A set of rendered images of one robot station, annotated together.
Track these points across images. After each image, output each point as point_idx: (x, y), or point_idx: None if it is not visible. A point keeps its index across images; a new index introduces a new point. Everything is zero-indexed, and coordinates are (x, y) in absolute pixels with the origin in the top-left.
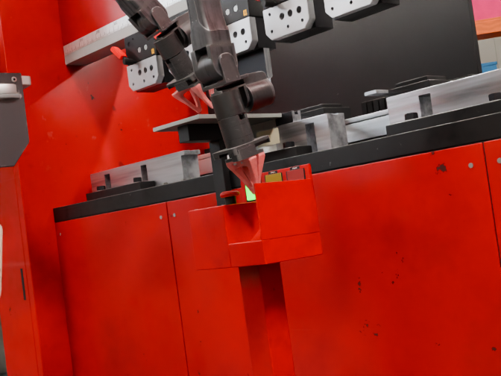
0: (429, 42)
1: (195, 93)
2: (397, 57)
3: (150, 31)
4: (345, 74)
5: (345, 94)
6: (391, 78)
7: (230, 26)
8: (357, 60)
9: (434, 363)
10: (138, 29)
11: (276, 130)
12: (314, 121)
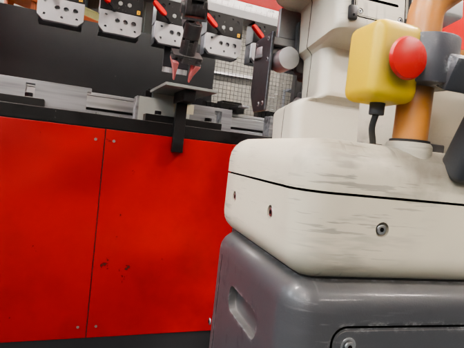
0: (188, 74)
1: (193, 70)
2: (166, 73)
3: (192, 15)
4: (125, 66)
5: (121, 79)
6: (158, 83)
7: (176, 26)
8: (137, 62)
9: None
10: (187, 9)
11: (192, 107)
12: (223, 112)
